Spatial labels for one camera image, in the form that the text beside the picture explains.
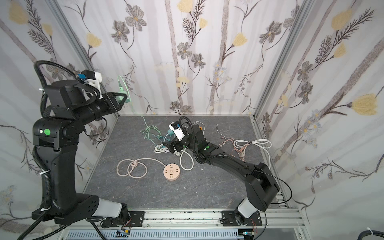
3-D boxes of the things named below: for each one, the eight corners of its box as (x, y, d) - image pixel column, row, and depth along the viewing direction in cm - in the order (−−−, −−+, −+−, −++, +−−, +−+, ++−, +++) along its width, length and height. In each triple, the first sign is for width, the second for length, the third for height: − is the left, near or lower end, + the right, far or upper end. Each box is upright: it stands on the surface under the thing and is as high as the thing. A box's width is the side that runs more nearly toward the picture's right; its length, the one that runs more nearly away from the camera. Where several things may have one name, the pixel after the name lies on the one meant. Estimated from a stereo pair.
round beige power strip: (163, 180, 89) (162, 178, 86) (165, 165, 95) (164, 163, 93) (179, 180, 89) (179, 178, 86) (180, 165, 95) (180, 163, 93)
